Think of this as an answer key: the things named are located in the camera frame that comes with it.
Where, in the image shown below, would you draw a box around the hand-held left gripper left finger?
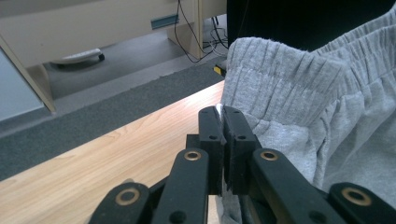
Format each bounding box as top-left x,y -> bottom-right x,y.
186,105 -> 226,196

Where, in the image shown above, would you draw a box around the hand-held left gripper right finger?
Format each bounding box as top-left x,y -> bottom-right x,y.
221,106 -> 262,196

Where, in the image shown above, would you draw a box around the grey shorts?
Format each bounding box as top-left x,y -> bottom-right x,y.
216,3 -> 396,224

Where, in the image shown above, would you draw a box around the black curtain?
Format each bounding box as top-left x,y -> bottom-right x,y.
226,0 -> 396,52

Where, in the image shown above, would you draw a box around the chair base with caster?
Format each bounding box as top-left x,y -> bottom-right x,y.
49,48 -> 106,65

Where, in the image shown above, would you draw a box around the beige wooden desk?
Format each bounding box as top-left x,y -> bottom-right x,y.
0,0 -> 228,114

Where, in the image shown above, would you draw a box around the white cabinet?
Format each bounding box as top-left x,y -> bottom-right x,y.
0,46 -> 46,122

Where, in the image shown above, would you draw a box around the white cable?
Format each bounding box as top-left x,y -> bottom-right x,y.
204,40 -> 230,58

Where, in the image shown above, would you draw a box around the black power cable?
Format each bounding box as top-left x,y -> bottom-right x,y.
173,0 -> 230,63

